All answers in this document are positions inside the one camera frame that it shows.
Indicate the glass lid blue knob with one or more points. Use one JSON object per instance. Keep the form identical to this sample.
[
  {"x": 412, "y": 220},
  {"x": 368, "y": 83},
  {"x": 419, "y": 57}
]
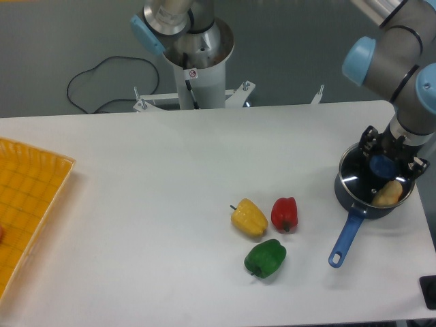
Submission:
[{"x": 358, "y": 182}]

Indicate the beige toy bread piece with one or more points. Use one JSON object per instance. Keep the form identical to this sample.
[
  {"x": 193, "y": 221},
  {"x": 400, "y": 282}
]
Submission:
[{"x": 388, "y": 195}]

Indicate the yellow bell pepper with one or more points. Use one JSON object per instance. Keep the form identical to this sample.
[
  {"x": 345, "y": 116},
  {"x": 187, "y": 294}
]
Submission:
[{"x": 248, "y": 218}]

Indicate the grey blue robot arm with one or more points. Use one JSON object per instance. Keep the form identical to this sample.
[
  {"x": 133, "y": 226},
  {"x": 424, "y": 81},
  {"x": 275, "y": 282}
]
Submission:
[{"x": 386, "y": 66}]

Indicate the green bell pepper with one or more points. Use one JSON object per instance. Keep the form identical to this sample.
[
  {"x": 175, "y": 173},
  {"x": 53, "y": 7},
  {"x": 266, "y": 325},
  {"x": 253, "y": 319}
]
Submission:
[{"x": 265, "y": 258}]

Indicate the red bell pepper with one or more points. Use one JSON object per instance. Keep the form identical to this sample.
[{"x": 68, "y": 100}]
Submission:
[{"x": 284, "y": 214}]

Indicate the yellow woven basket tray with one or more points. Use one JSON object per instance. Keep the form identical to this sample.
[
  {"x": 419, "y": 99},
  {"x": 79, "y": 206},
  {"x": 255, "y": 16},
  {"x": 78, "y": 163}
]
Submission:
[{"x": 31, "y": 181}]

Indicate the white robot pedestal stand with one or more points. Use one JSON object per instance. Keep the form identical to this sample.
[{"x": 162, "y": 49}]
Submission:
[{"x": 198, "y": 61}]

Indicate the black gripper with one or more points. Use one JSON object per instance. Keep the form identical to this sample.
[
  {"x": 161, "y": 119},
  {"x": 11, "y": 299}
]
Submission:
[{"x": 394, "y": 151}]

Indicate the dark blue saucepan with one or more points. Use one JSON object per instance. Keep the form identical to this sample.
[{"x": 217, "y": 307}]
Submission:
[{"x": 356, "y": 214}]

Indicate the black device at table edge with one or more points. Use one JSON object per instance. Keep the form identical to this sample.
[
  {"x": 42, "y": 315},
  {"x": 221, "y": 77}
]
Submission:
[{"x": 427, "y": 284}]

